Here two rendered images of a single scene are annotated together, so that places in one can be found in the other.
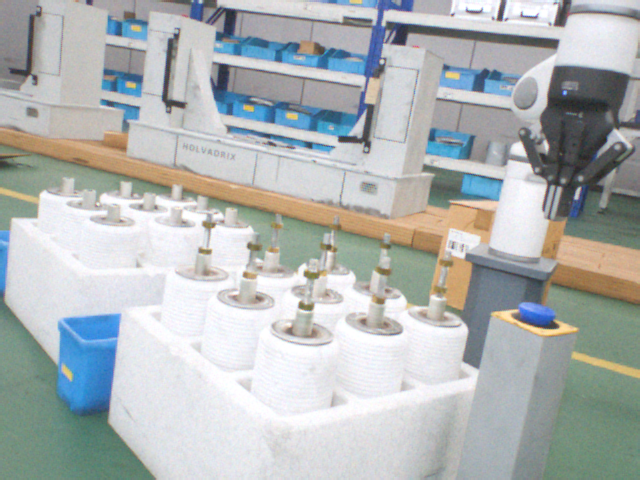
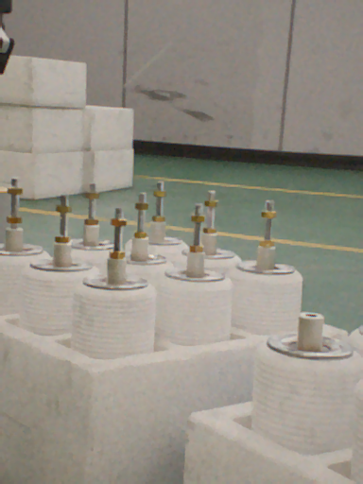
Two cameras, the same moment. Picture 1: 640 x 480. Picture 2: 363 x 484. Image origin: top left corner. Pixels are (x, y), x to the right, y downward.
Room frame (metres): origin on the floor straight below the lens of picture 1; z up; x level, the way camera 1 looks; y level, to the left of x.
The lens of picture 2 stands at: (2.19, 0.12, 0.48)
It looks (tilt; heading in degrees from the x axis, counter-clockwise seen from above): 9 degrees down; 183
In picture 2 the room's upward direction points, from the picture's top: 3 degrees clockwise
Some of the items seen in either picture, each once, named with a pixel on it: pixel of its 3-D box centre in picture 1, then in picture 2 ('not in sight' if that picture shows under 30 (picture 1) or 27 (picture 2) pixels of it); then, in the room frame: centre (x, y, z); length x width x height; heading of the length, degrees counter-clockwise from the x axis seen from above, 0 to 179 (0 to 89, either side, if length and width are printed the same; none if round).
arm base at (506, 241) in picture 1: (523, 210); not in sight; (1.21, -0.34, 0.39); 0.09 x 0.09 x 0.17; 67
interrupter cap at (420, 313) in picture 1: (434, 317); (13, 250); (0.89, -0.16, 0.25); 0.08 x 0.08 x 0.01
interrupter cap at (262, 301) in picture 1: (246, 299); (208, 253); (0.83, 0.09, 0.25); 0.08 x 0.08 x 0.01
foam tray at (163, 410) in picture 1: (298, 401); (132, 379); (0.90, 0.00, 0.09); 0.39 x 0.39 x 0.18; 42
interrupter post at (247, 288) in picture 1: (247, 290); (208, 245); (0.83, 0.09, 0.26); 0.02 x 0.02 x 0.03
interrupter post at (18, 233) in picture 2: (436, 308); (13, 241); (0.89, -0.16, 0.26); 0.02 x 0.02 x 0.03
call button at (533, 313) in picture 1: (535, 316); not in sight; (0.74, -0.25, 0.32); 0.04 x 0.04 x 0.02
